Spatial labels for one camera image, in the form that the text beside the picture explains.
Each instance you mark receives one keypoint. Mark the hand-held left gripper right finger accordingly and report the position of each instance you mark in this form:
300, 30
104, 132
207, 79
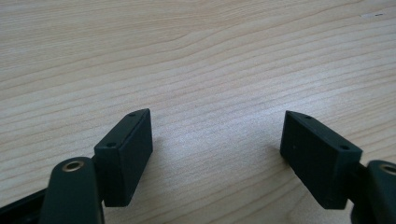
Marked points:
317, 161

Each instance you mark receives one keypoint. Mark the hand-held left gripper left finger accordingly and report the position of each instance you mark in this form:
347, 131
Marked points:
124, 161

